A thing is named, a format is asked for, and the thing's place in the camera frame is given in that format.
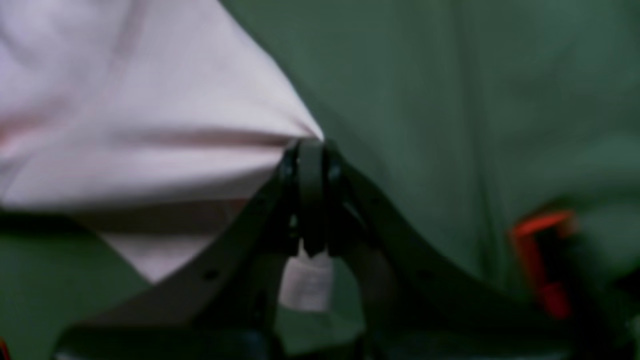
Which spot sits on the red clamp at right edge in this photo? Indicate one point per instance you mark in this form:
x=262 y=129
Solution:
x=542 y=242

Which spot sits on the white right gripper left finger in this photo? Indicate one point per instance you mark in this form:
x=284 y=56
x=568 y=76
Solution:
x=228 y=291

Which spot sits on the grey-green table cloth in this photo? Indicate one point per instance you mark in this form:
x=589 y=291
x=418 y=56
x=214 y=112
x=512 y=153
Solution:
x=468 y=115

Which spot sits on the pink t-shirt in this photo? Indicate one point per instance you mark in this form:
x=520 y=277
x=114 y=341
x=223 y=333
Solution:
x=151 y=121

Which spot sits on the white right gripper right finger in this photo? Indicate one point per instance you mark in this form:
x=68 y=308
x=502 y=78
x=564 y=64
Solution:
x=404 y=283

